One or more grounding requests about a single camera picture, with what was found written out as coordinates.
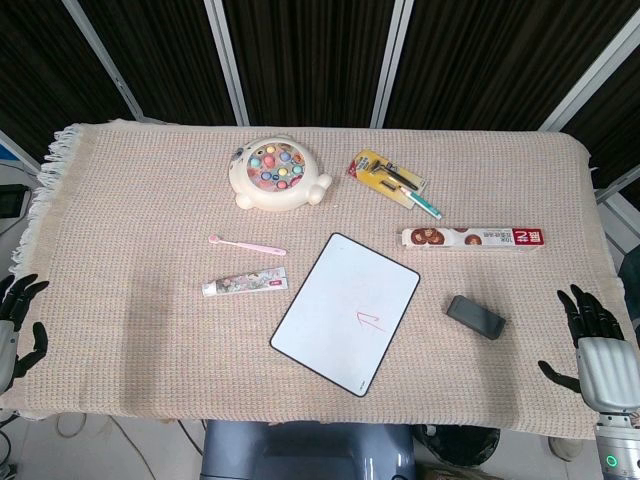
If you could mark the black electronic device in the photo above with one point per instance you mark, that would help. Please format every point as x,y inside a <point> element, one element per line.
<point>12,201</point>

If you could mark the cream fishing game toy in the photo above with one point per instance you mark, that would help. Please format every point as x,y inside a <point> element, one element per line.
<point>272,192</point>

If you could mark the grey aluminium frame bar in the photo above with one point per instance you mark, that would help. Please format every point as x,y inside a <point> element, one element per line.
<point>620,189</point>
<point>20,155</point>

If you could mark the floral toothpaste tube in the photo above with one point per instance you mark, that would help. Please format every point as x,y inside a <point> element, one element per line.
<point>245,282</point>

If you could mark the beige shoe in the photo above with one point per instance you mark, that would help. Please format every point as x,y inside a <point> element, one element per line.
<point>566,446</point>

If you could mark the dark grey board eraser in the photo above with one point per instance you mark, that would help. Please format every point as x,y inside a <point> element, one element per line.
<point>475,317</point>

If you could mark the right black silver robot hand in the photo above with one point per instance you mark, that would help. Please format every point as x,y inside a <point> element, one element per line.
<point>602,370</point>

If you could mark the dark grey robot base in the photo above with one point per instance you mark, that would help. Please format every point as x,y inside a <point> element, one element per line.
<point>305,450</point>

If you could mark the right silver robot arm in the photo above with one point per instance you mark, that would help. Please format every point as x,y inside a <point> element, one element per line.
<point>616,450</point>

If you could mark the white drawing board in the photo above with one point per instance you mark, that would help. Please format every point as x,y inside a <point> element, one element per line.
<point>340,310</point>

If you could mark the long cookie box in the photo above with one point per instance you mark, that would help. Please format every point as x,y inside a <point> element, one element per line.
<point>475,239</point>

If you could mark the black waste bin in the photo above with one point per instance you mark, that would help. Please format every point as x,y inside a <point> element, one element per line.
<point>457,447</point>

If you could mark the yellow razor blister pack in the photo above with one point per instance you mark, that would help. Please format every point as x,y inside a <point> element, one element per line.
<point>372,171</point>

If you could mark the beige waffle tablecloth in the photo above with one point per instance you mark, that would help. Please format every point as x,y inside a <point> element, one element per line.
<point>150,325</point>

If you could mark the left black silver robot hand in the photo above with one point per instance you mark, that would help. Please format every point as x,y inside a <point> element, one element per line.
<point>20,300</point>

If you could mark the pink toothbrush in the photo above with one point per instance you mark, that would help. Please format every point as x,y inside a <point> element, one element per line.
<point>250,245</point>

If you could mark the grey aluminium frame post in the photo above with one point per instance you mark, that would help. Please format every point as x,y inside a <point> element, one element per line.
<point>227,60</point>
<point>595,80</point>
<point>392,60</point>
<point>102,55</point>

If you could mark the teal white marker pen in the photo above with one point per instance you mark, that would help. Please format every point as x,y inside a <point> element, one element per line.
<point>425,206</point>

